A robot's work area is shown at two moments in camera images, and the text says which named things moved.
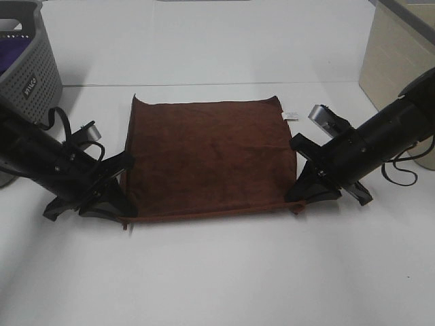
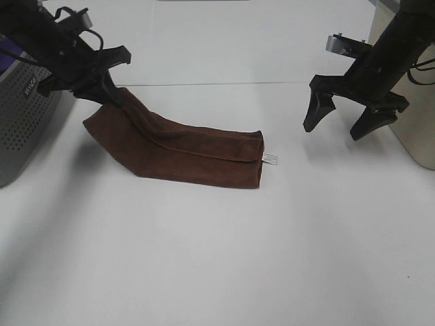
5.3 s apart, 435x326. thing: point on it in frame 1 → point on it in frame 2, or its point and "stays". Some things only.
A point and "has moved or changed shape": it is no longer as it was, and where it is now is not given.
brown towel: (184, 159) has moved or changed shape
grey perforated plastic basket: (32, 86) stays
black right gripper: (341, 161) → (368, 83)
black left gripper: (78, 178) → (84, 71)
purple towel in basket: (11, 49) stays
